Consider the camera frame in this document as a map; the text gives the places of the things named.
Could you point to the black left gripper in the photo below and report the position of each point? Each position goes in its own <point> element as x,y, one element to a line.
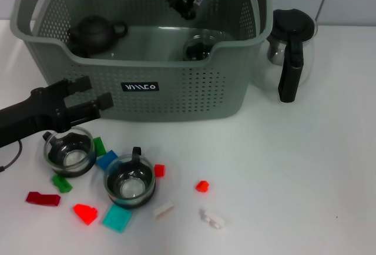
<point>32,114</point>

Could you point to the green building block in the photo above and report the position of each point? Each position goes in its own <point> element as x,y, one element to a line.
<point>100,146</point>
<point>61,183</point>

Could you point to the blue building block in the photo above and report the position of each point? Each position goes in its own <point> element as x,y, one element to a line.
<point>105,160</point>

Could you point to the grey perforated storage bin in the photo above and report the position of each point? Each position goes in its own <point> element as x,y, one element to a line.
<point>176,96</point>

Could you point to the small red cube block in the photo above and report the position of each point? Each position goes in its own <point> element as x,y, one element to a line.
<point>159,170</point>

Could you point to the dark red building block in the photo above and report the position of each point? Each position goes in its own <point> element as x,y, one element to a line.
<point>41,198</point>

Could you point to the large orange-red sloped block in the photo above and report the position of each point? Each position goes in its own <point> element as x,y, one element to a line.
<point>85,213</point>

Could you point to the teal square building block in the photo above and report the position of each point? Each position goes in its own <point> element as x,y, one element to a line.
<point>116,218</point>

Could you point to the white building block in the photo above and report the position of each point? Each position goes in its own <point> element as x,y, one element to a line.
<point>162,208</point>
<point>212,218</point>

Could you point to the small red sloped block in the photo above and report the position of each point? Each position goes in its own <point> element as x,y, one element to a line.
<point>202,186</point>

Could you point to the black clay teapot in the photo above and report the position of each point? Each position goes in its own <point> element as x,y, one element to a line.
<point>91,34</point>

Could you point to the glass carafe with black lid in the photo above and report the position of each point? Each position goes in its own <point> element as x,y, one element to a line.
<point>293,23</point>

